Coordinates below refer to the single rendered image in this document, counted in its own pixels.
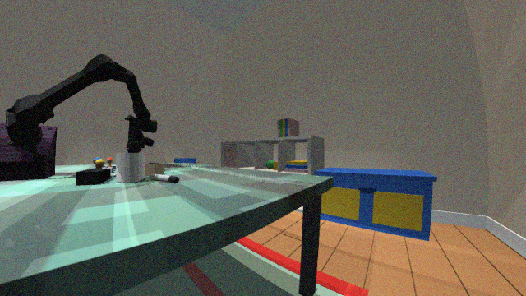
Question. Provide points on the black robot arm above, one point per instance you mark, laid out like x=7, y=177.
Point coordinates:
x=24, y=117

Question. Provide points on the grey mug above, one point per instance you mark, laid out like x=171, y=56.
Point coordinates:
x=130, y=167

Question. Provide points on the tan wooden block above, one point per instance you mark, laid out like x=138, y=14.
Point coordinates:
x=154, y=168

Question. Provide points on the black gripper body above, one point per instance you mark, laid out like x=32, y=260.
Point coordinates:
x=134, y=140

